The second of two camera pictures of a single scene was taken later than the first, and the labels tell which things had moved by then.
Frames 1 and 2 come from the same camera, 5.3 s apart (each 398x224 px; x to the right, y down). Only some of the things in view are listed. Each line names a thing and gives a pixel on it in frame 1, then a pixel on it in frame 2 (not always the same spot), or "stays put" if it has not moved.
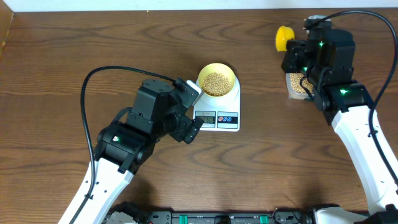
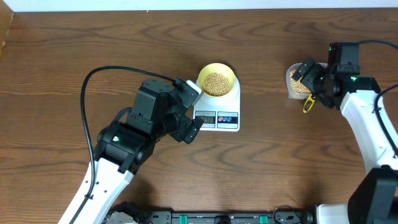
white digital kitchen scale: (219, 114) stays put
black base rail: (214, 217) stays put
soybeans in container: (295, 78) stays put
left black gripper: (186, 130) stays put
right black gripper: (295, 50) → (316, 70)
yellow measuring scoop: (283, 34) → (308, 104)
